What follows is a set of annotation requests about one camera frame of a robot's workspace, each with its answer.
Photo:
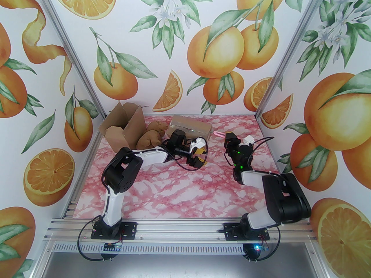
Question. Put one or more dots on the pink utility knife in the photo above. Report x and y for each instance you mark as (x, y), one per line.
(218, 133)

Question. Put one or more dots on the cardboard box with clear tape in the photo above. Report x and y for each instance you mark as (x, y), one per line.
(188, 126)

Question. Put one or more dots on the brown plush toy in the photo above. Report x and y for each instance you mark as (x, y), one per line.
(147, 139)

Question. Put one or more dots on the plain brown cardboard box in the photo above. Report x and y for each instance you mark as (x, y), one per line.
(116, 137)

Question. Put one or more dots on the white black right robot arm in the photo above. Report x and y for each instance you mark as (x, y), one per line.
(261, 219)

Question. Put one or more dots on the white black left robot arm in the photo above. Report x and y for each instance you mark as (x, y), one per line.
(113, 207)

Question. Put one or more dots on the pink marble pattern mat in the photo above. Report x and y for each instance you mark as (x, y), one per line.
(179, 207)

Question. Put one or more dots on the white slotted metal strip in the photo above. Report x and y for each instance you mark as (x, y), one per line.
(179, 248)

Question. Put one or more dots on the small circuit board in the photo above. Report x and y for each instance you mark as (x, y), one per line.
(113, 246)
(262, 248)

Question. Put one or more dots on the grey metal tray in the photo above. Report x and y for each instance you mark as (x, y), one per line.
(179, 266)

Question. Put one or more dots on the aluminium side rail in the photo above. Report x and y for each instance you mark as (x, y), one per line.
(94, 143)
(269, 139)

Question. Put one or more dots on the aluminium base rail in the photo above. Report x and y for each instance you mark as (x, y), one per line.
(179, 230)

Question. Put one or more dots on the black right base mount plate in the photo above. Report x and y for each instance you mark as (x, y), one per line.
(232, 232)

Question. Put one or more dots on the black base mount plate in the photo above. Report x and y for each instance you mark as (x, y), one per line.
(129, 230)
(232, 232)

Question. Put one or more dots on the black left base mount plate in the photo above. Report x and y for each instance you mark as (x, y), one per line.
(129, 230)

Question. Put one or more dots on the aluminium corner post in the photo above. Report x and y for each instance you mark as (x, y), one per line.
(291, 51)
(71, 51)

